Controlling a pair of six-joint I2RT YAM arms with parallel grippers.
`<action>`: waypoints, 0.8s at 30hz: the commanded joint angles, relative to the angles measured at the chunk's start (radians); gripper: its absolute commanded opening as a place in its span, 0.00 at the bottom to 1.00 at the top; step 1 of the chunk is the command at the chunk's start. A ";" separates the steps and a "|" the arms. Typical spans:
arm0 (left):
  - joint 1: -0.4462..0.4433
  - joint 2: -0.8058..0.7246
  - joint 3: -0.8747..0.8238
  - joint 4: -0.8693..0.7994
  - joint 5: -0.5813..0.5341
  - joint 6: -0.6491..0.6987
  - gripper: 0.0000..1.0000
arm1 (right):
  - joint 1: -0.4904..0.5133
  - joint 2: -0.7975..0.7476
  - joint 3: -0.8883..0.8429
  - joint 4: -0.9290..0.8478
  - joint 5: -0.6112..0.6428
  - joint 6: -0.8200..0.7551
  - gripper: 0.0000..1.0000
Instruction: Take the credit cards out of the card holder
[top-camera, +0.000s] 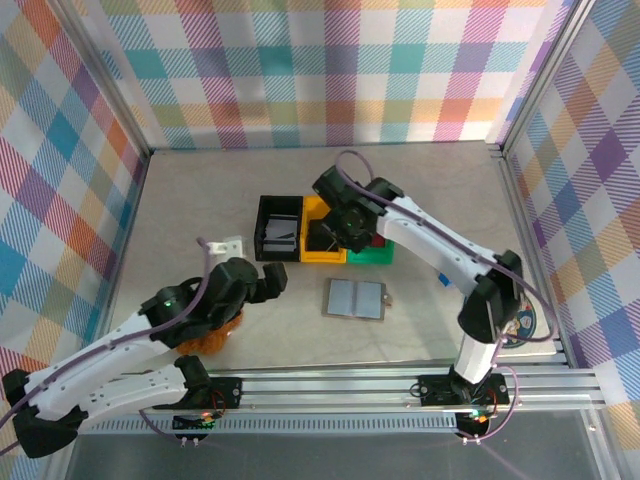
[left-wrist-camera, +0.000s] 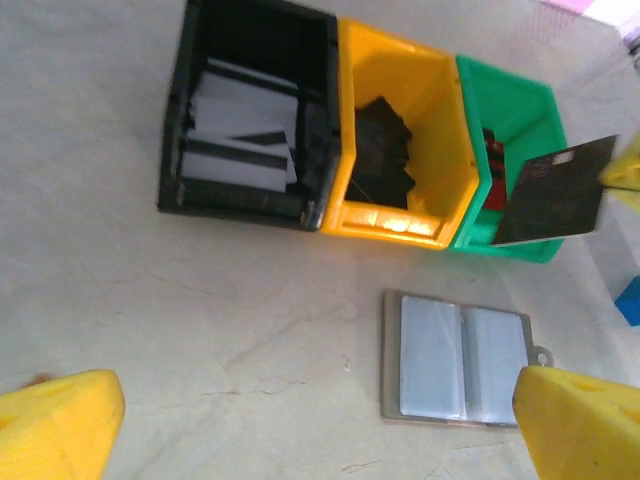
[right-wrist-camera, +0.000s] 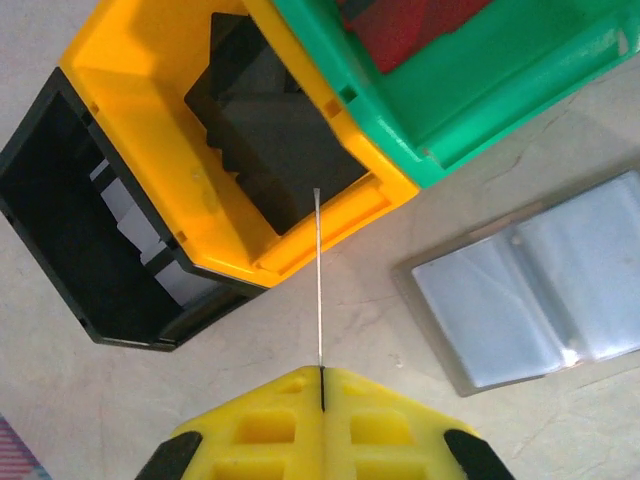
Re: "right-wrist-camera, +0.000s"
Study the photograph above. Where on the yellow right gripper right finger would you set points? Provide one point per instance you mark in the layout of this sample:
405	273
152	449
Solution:
390	430

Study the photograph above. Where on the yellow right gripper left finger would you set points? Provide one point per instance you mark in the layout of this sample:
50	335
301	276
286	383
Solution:
260	430

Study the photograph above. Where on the thin credit card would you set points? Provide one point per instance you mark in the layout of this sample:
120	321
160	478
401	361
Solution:
318	280

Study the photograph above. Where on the grey card holder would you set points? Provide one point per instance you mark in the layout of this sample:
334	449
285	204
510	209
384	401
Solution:
525	290

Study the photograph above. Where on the white cards stack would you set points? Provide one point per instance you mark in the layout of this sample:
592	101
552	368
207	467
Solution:
140	230

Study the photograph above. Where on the black cards stack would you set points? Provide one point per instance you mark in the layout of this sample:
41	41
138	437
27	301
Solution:
280	140

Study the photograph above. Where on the red cards stack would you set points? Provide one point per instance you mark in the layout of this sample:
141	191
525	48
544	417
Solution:
400	35

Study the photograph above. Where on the black plastic bin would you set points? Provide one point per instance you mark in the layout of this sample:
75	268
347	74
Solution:
50	200

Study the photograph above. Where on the green plastic bin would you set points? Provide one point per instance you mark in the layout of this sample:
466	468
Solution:
450	100

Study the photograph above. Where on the yellow plastic bin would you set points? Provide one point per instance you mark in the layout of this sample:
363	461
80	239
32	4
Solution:
150	100

